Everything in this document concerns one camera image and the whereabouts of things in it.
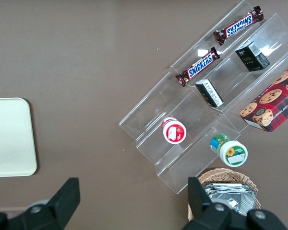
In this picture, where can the beige plastic tray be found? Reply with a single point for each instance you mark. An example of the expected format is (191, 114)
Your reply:
(12, 136)

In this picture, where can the light tan wicker basket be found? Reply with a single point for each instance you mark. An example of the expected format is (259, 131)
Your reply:
(230, 173)

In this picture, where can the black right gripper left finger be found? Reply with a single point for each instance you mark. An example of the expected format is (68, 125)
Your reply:
(60, 206)

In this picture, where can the Snickers chocolate bar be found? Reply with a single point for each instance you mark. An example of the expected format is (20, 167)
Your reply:
(199, 67)
(238, 26)

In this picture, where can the silver foil container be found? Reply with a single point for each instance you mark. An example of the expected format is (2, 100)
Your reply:
(232, 196)

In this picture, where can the red plaid cookie box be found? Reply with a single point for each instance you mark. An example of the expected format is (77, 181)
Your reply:
(271, 103)

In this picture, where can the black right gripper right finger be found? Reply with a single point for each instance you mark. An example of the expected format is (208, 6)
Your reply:
(206, 215)

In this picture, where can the green lidded yogurt cup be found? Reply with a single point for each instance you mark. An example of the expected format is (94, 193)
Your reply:
(232, 153)

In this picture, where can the clear acrylic stepped stand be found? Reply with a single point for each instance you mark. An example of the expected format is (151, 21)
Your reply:
(172, 103)

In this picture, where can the small black carton box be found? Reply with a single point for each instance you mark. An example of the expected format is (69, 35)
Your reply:
(252, 57)
(210, 93)

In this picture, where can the red lidded yogurt cup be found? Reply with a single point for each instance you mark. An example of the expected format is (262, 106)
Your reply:
(174, 132)

